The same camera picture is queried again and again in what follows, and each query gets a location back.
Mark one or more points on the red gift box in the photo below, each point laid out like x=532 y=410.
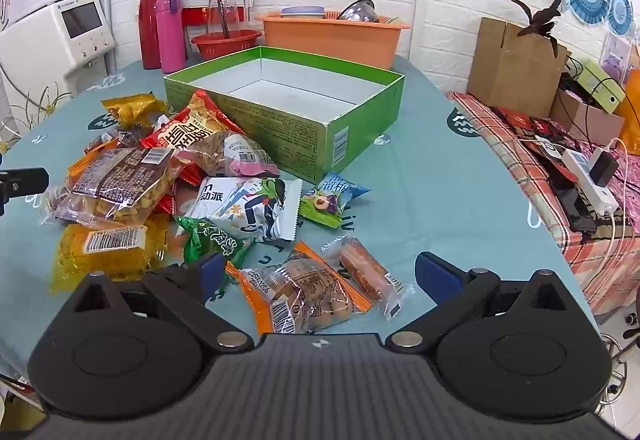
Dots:
x=195 y=15

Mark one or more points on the thin-leaf plant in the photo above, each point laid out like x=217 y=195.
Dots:
x=47 y=107

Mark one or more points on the white illustrated snack packet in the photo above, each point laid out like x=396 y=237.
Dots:
x=240 y=210

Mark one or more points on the golden yellow snack packet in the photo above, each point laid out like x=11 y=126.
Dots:
x=132 y=110

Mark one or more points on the red plastic basket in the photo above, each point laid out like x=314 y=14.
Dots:
x=220 y=47

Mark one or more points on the dark red plant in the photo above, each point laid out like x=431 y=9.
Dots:
x=542 y=20

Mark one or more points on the teal tablecloth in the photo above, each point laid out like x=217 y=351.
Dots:
x=440 y=200

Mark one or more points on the large cardboard box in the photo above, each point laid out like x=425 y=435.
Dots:
x=510 y=70

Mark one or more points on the yellow clear snack packet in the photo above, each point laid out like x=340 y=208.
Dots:
x=100 y=260

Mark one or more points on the orange-edged clear pastry packet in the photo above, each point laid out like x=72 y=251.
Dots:
x=300 y=290

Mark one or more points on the blue plate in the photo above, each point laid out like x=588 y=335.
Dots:
x=302 y=11

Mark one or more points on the red envelopes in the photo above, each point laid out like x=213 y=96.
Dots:
x=520 y=120

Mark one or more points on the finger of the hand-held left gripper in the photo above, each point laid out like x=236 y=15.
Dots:
x=25 y=181

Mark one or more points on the small cardboard box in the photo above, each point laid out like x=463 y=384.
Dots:
x=585 y=120

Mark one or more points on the orange plastic basin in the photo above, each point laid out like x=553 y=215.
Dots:
x=325 y=40

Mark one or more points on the green cardboard box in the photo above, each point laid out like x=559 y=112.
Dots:
x=280 y=140

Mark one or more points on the medium blue paper fan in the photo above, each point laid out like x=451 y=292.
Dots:
x=620 y=10

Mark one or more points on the blue plum candy packet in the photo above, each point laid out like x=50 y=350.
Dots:
x=332 y=200

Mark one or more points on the white appliance with screen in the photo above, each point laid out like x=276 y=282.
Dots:
x=40 y=50

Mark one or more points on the red peanut snack packet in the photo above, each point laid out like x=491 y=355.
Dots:
x=185 y=130

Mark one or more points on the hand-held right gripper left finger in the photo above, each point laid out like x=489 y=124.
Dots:
x=212 y=270

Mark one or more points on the pink thermos bottle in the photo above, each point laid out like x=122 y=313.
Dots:
x=170 y=35

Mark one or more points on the glass pitcher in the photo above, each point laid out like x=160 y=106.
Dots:
x=225 y=15

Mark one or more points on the red thermos jug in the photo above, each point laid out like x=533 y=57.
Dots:
x=148 y=20

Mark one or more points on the steel bowl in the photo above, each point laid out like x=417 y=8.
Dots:
x=357 y=10

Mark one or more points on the white power strip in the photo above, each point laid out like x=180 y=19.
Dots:
x=595 y=200

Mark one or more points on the light green box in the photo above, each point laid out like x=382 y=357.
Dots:
x=600 y=87

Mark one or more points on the clear sausage stick packet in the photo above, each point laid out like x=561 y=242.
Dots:
x=365 y=270

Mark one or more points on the orange bag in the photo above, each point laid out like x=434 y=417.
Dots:
x=631 y=110

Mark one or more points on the wall photo collage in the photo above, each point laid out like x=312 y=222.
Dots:
x=617 y=55

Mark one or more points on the black phone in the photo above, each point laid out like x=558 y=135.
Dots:
x=575 y=215

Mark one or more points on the black charger adapter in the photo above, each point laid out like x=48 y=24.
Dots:
x=602 y=170

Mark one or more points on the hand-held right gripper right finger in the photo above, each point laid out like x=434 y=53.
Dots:
x=435 y=272

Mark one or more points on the pink floral cloth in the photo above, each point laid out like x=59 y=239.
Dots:
x=631 y=180

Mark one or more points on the red plaid cloth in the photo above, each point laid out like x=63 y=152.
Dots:
x=530 y=185

